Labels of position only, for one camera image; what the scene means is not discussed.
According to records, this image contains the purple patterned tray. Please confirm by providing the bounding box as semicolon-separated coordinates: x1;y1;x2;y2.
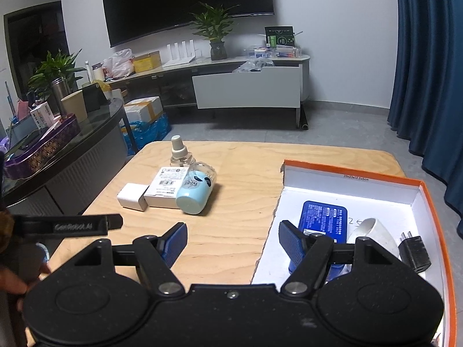
4;114;81;179

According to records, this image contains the white two-prong charger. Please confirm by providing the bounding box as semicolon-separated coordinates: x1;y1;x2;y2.
117;182;148;211

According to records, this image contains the clear liquid refill bottle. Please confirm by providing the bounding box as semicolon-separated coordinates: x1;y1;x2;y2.
170;135;195;167

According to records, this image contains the orange white cardboard box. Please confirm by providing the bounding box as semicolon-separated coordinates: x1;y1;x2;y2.
252;160;457;346

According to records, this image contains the white round plug-in device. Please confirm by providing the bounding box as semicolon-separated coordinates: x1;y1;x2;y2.
347;218;399;258

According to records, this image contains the white wifi router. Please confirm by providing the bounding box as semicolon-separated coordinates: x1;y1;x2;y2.
163;39;196;67

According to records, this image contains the blue plastic bag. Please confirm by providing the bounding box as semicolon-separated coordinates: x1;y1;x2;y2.
130;113;171;149

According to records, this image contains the light blue cylindrical bottle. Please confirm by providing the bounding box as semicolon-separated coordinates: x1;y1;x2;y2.
176;162;216;215

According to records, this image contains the stainless steel tumbler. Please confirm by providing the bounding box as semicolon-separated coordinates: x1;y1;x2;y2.
51;77;71;117

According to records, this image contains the person's left hand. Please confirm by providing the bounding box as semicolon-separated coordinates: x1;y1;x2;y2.
1;210;38;295

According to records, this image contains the dark blue curtain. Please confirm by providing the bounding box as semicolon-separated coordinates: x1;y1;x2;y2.
387;0;463;219

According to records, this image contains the white plastic bag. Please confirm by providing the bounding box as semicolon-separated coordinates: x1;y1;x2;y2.
103;49;134;79

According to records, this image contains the white tv cabinet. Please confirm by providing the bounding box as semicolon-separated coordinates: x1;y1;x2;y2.
109;55;310;128

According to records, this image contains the black round side table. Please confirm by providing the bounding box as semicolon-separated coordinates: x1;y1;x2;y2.
3;99;128;216

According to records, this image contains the potted green plant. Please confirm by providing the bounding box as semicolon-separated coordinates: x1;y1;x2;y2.
191;2;234;61
27;50;86;100

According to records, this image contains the white barcode carton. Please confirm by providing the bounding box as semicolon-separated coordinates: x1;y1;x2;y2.
144;167;189;209

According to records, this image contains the blue tin box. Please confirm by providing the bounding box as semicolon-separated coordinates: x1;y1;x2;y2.
288;200;349;285

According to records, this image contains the black two-prong charger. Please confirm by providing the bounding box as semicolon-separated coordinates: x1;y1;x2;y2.
398;232;432;273

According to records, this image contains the yellow cardboard box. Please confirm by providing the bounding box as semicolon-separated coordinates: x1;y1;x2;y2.
133;51;162;73

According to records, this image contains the white yellow-taped carton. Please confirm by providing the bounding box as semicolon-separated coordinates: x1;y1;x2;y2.
124;96;163;123

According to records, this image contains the black green display box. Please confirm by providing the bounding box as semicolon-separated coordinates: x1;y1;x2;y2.
264;26;295;48

